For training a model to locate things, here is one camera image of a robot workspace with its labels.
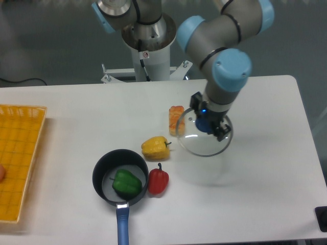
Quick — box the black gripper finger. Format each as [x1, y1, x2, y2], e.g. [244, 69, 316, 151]
[214, 121, 230, 142]
[190, 92, 203, 114]

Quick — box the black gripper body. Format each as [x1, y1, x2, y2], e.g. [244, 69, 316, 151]
[196, 101, 227, 134]

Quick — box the glass pot lid blue knob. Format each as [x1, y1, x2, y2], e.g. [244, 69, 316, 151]
[176, 108, 233, 157]

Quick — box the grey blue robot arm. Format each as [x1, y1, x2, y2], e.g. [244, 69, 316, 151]
[92, 1, 274, 141]

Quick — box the orange bread loaf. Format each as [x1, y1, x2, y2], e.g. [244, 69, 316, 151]
[169, 106, 185, 136]

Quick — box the yellow bell pepper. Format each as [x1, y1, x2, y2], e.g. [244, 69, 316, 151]
[141, 136, 171, 160]

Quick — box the red bell pepper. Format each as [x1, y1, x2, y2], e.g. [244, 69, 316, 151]
[148, 163, 169, 195]

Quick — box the green bell pepper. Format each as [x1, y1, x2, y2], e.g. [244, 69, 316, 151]
[109, 169, 142, 199]

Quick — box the black device at table edge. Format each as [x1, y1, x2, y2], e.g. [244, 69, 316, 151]
[315, 206, 327, 233]

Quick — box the yellow woven basket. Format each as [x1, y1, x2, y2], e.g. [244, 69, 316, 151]
[1, 104, 47, 224]

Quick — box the orange round object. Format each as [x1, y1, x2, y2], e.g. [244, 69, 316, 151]
[0, 164, 6, 181]

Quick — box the dark pot blue handle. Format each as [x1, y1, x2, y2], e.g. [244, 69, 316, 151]
[92, 149, 149, 244]

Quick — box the black cable on floor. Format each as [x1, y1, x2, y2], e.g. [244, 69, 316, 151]
[0, 78, 48, 86]

